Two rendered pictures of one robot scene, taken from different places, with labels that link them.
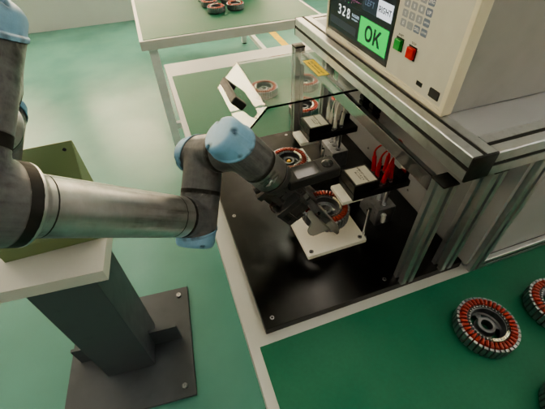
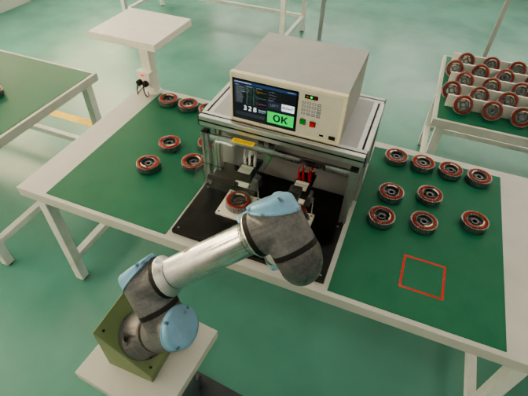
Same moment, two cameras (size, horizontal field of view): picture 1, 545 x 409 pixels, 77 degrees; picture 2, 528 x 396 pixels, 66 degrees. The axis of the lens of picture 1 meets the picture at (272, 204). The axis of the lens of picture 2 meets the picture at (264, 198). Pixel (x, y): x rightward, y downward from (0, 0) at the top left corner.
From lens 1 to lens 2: 1.02 m
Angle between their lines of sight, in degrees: 36
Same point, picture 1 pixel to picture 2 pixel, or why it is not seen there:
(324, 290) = (324, 248)
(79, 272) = (206, 342)
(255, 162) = not seen: hidden behind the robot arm
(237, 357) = (247, 358)
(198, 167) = not seen: hidden behind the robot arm
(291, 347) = (336, 280)
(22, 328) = not seen: outside the picture
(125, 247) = (71, 378)
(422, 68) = (321, 130)
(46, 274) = (189, 361)
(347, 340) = (350, 259)
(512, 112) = (353, 130)
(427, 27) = (320, 115)
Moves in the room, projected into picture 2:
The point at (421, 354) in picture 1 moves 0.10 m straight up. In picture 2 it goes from (373, 243) to (379, 227)
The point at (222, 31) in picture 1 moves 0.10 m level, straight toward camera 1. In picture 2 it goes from (19, 126) to (31, 132)
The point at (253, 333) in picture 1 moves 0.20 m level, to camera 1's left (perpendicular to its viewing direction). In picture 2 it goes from (318, 288) to (285, 327)
